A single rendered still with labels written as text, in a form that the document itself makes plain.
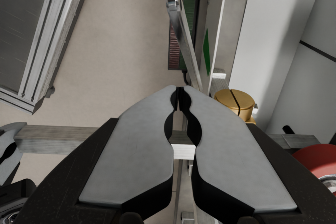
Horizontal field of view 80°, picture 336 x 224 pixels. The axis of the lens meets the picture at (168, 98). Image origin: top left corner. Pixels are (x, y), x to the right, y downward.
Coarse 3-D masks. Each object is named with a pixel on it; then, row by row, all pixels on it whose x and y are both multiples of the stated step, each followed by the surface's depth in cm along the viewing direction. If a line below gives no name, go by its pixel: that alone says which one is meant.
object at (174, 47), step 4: (172, 28) 35; (172, 32) 36; (172, 36) 36; (172, 40) 36; (176, 40) 36; (172, 44) 37; (176, 44) 37; (172, 48) 37; (176, 48) 37; (172, 52) 37; (176, 52) 37; (172, 56) 38; (176, 56) 38; (172, 60) 38; (176, 60) 38; (172, 64) 39; (176, 64) 39
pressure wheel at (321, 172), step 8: (288, 128) 33; (320, 144) 26; (328, 144) 25; (296, 152) 26; (304, 152) 26; (312, 152) 25; (320, 152) 25; (328, 152) 24; (304, 160) 25; (312, 160) 24; (320, 160) 24; (328, 160) 23; (312, 168) 24; (320, 168) 23; (328, 168) 23; (320, 176) 24; (328, 176) 24; (328, 184) 24
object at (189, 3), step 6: (186, 0) 33; (192, 0) 33; (186, 6) 33; (192, 6) 33; (186, 12) 34; (192, 12) 34; (186, 18) 34; (192, 18) 34; (192, 24) 35; (180, 54) 38; (180, 60) 38; (180, 66) 39
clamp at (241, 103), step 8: (216, 96) 26; (224, 96) 26; (232, 96) 26; (240, 96) 26; (248, 96) 26; (224, 104) 24; (232, 104) 24; (240, 104) 24; (248, 104) 24; (256, 104) 26; (240, 112) 24; (248, 112) 24; (256, 112) 26; (248, 120) 25
